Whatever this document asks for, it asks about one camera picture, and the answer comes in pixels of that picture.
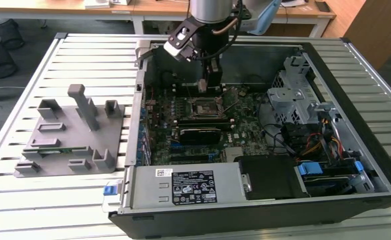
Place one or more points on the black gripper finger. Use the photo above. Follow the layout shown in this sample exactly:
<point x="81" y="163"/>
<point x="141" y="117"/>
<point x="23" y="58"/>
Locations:
<point x="217" y="75"/>
<point x="208" y="72"/>

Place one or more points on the CPU silver top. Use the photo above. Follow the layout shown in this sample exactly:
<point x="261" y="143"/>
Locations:
<point x="201" y="86"/>

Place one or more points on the metal locking lever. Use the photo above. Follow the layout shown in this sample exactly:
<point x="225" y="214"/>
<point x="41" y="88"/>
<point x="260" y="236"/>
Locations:
<point x="189" y="92"/>
<point x="232" y="107"/>

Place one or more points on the CPU socket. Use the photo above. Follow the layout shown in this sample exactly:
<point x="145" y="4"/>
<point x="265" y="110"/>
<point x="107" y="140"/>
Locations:
<point x="203" y="107"/>

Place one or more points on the black RAM slot bank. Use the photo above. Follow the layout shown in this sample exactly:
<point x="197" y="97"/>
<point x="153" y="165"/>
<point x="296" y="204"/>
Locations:
<point x="183" y="90"/>
<point x="201" y="123"/>

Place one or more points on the round coin cell battery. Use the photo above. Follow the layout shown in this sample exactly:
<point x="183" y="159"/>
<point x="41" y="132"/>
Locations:
<point x="243" y="93"/>

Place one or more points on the green motherboard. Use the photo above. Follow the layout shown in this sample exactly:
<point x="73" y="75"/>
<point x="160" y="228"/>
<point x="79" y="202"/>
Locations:
<point x="248" y="120"/>

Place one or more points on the silver metal drive cage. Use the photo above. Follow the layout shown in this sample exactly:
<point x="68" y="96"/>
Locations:
<point x="283" y="94"/>

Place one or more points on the black graphics card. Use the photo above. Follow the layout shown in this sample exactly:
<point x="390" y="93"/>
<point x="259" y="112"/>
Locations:
<point x="200" y="137"/>

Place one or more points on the silver chipset heatsink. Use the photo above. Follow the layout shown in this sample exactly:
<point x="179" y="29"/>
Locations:
<point x="233" y="152"/>

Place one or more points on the white box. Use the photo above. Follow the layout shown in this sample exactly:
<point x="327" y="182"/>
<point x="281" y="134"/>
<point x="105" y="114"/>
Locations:
<point x="96" y="3"/>

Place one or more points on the black flat phone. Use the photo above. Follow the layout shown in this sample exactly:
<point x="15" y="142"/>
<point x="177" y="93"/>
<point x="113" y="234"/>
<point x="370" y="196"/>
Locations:
<point x="321" y="6"/>

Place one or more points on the black plastic shroud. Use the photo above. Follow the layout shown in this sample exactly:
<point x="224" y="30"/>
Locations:
<point x="272" y="177"/>

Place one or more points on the grey parts rack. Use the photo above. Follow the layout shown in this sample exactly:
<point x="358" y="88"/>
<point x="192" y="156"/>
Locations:
<point x="75" y="130"/>

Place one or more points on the blue disk carrier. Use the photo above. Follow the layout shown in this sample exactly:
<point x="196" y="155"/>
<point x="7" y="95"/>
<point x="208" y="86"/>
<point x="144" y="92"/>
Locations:
<point x="309" y="170"/>

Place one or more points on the silver power supply black label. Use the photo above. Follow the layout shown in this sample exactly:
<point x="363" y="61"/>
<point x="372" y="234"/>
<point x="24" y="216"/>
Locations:
<point x="145" y="187"/>

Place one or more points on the brown wooden cabinet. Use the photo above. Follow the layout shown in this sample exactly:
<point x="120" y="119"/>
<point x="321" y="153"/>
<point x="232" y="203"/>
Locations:
<point x="375" y="25"/>

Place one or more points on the green RAM stick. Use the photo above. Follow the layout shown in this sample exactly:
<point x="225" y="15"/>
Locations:
<point x="63" y="150"/>

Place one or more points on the blue plastic case latch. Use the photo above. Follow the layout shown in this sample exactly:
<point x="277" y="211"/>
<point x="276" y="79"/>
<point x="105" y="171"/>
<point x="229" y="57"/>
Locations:
<point x="109" y="190"/>

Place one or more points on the black open PC case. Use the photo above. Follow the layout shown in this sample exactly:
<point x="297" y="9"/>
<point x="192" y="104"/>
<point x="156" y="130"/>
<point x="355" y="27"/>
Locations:
<point x="215" y="222"/>

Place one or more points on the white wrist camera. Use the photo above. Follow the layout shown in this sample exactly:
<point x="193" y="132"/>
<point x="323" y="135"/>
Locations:
<point x="175" y="51"/>

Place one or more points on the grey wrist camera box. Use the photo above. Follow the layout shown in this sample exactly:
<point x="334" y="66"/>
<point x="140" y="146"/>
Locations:
<point x="248" y="21"/>

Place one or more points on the wooden desk white frame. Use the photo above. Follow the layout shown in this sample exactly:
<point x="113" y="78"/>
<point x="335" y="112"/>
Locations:
<point x="32" y="8"/>
<point x="299" y="15"/>

